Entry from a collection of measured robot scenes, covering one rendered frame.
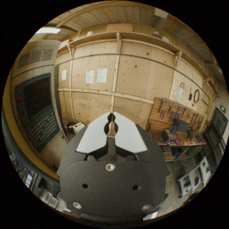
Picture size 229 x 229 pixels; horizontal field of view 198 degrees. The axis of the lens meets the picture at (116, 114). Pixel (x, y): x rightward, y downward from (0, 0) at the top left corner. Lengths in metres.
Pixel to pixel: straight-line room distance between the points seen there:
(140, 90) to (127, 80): 0.33
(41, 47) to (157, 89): 1.90
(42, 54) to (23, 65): 0.23
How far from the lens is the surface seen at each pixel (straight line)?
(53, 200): 1.22
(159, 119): 1.79
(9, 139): 0.35
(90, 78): 1.79
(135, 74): 1.54
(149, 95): 1.60
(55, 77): 2.60
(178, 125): 1.77
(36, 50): 0.86
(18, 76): 0.78
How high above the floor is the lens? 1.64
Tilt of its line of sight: 29 degrees down
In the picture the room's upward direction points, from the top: 8 degrees clockwise
